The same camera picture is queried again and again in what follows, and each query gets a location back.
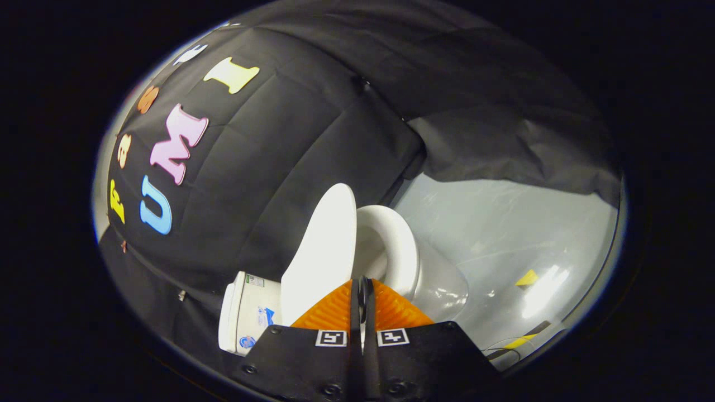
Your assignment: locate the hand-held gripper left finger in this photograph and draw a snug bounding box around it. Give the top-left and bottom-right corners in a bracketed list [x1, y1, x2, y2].
[235, 276, 364, 402]

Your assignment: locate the white toilet lid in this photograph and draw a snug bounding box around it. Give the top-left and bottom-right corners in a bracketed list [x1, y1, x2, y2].
[280, 183, 358, 327]

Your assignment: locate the thin black cable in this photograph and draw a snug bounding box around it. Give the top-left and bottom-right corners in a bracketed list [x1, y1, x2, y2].
[482, 337, 524, 359]

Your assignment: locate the yellow black striped floor tape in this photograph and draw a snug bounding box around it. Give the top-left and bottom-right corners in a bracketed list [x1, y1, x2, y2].
[502, 320, 552, 351]

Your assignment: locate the white ceramic toilet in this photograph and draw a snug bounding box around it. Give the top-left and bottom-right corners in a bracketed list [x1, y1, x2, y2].
[218, 221, 469, 357]

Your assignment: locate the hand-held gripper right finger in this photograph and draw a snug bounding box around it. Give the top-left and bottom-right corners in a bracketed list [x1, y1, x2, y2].
[363, 276, 506, 402]

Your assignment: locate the black backdrop cloth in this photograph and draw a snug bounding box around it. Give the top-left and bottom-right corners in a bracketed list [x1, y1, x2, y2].
[98, 0, 622, 358]

